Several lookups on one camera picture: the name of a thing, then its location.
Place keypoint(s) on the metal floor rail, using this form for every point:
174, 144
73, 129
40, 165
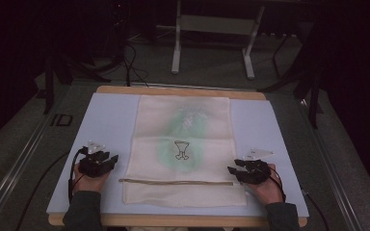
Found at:
334, 179
13, 173

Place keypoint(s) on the person's right hand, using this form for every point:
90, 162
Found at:
268, 191

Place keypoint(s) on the white metal stand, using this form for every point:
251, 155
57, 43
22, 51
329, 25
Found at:
215, 24

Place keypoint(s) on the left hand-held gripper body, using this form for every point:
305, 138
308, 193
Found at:
90, 166

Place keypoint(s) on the pale green item inside bag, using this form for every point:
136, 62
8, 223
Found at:
186, 128

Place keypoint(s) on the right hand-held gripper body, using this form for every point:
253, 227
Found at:
257, 171

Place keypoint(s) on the pale table cover sheet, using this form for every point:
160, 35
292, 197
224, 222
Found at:
109, 128

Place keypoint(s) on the dark stand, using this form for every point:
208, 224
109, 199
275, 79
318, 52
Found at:
49, 83
313, 96

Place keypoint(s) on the person's left hand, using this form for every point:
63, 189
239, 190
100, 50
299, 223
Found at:
88, 183

